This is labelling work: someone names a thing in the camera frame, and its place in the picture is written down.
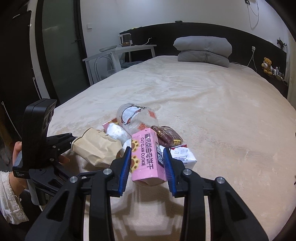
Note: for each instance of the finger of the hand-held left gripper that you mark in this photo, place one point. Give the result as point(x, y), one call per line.
point(61, 141)
point(63, 171)

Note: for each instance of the white milk packet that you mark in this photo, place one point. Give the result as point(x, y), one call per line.
point(185, 156)

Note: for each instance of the brown paper bag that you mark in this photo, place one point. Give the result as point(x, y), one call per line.
point(97, 146)

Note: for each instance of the person's left forearm white sleeve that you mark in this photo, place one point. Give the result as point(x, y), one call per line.
point(10, 201)

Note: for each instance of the small dark plane figure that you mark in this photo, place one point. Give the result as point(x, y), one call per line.
point(281, 42)

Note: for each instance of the person's left hand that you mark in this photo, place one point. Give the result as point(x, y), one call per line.
point(16, 150)

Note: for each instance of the dark wardrobe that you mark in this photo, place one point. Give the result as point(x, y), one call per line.
point(16, 69)

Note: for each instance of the folded grey quilt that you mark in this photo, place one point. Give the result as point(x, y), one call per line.
point(203, 45)

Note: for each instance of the grey plate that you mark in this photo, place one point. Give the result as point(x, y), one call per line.
point(107, 49)

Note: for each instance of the frosted glass door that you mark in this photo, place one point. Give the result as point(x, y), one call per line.
point(62, 46)

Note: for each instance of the blue seat cushion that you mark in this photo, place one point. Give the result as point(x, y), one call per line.
point(131, 64)

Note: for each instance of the brown teddy bear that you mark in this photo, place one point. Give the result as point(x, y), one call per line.
point(267, 66)

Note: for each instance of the small bottles on shelf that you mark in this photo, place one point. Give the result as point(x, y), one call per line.
point(278, 74)

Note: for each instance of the pink and white carton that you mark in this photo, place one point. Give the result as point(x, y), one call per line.
point(108, 123)

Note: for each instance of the clear plastic cup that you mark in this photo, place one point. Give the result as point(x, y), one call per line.
point(136, 118)

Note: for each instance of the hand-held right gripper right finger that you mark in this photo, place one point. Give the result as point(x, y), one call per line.
point(168, 172)

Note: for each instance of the clear plastic chair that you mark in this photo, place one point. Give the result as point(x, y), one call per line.
point(101, 62)

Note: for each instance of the white table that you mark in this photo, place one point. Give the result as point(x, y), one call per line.
point(129, 49)

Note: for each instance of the pink cookie box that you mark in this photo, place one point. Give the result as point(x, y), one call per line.
point(144, 162)

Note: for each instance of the brown snack wrapper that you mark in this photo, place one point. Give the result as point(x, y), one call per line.
point(166, 135)

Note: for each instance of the grey quilted pillow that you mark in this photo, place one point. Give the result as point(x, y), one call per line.
point(203, 60)

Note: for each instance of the black headboard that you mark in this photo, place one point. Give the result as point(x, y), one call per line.
point(161, 37)

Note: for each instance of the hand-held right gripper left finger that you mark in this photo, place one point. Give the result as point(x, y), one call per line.
point(123, 172)

